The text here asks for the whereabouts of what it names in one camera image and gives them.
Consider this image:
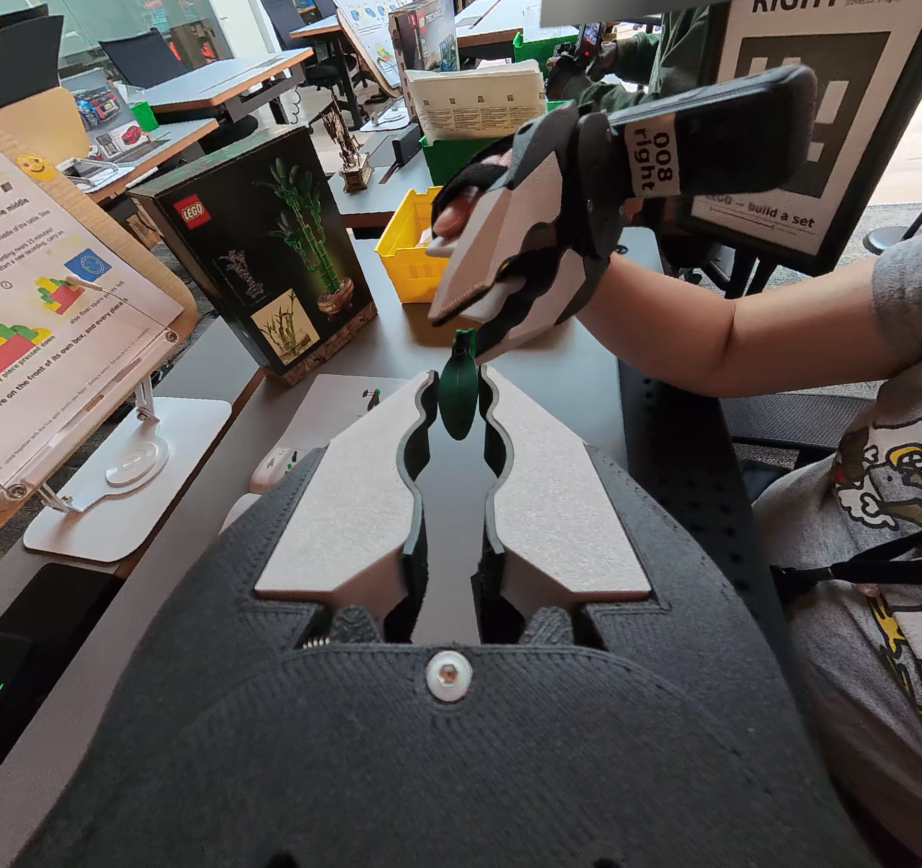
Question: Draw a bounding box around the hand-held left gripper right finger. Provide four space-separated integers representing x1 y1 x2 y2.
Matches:
479 366 654 644

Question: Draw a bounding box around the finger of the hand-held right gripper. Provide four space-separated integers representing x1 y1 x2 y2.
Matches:
474 248 606 367
428 153 577 327

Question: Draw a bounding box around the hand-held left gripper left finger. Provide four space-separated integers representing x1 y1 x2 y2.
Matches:
255 371 440 644

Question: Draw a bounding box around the dark green lego leaf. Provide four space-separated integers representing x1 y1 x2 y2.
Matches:
438 329 482 442

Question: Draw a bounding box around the person's right forearm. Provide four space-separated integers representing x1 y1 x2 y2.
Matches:
576 252 888 401

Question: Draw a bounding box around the dark lego vehicle box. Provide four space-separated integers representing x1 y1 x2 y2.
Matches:
389 0 462 101

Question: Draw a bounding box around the black lego set box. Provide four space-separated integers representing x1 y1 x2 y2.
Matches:
130 124 379 388

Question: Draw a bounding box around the person's right hand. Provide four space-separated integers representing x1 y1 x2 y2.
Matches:
432 191 480 242

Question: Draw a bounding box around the green plastic bin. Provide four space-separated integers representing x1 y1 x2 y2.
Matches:
420 100 573 188

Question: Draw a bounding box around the yellow plastic bin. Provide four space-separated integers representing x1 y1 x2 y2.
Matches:
375 187 462 305

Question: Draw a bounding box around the open instruction booklet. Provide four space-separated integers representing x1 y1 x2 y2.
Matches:
248 374 413 516

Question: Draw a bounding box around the black framed marker sign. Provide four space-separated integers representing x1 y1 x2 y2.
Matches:
680 0 922 278

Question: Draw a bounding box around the stack of paper booklets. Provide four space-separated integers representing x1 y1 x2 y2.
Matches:
405 61 548 146

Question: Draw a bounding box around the black perforated pad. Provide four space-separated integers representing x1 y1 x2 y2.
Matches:
618 356 797 674

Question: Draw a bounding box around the small wooden model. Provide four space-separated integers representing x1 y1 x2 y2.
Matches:
320 100 376 194

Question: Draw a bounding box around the white metal stand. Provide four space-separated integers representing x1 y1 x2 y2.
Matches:
22 374 233 566

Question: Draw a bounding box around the grey printed t-shirt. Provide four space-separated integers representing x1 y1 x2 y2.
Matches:
752 234 922 844

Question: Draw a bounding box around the tilted instruction board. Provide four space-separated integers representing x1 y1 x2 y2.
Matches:
288 0 404 91

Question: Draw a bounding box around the black flat device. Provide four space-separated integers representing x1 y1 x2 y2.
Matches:
0 562 125 764

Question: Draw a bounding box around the black office chair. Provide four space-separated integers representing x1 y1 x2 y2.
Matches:
0 14 66 109
97 28 192 91
255 0 347 91

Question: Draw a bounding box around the grey desk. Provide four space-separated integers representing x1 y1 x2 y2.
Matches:
133 47 315 127

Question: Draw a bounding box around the black shoulder strap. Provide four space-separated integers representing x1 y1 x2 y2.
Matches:
772 533 922 589

